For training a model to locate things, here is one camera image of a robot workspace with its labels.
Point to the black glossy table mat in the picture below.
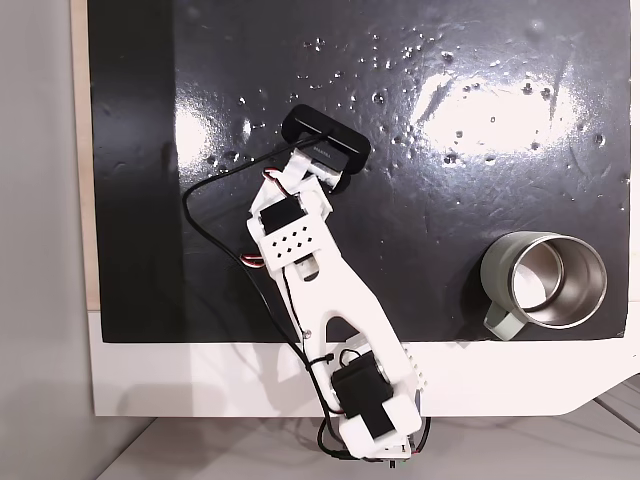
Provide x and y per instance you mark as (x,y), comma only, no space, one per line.
(400,225)

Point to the light wooden board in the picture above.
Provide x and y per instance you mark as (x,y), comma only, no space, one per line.
(81,150)

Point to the green steel mug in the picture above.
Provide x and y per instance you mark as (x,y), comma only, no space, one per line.
(545,285)

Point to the black oval camera box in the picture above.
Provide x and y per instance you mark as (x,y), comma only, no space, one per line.
(325,137)

